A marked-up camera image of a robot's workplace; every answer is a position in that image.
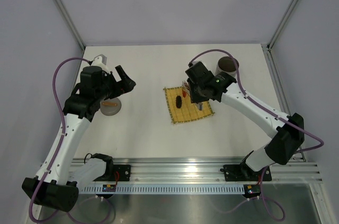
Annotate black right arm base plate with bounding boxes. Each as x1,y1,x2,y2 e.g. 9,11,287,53
220,164,272,182

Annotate aluminium frame post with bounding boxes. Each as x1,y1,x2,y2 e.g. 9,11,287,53
266,0,300,52
52,0,86,53

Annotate right aluminium frame post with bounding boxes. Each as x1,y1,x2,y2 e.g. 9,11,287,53
266,0,300,52

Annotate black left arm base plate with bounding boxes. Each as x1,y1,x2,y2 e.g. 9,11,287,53
94,164,131,182

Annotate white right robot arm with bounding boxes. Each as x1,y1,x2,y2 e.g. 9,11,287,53
185,61,305,181

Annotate bamboo woven tray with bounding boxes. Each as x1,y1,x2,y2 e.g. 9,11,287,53
163,86,215,124

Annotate right small circuit board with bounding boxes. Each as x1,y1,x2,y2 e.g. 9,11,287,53
244,185,261,194

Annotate left aluminium frame post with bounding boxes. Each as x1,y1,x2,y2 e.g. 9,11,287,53
52,0,86,53

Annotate aluminium front rail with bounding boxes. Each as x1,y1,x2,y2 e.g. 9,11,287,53
35,157,323,184

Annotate stainless steel tongs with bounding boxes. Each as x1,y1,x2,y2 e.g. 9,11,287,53
182,80,203,111

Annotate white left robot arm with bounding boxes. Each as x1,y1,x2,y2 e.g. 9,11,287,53
22,65,136,212

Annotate small circuit board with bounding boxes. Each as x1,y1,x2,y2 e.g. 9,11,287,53
102,184,116,193
244,185,261,194

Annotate left small circuit board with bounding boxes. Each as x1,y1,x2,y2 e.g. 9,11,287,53
102,184,116,193

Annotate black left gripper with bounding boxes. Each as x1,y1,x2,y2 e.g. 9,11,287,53
95,66,135,101

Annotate grey metal lunch canister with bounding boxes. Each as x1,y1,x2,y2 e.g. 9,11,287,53
215,56,237,78

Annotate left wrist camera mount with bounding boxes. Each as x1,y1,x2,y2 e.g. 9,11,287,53
91,54,109,73

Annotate grey canister lid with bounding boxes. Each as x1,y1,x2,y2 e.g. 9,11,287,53
100,97,122,116

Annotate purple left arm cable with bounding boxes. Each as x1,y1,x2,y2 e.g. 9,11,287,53
28,57,120,223

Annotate white slotted cable duct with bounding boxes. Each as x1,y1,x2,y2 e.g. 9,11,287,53
80,184,245,195

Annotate black sea cucumber toy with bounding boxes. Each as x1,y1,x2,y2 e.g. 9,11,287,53
175,95,182,109

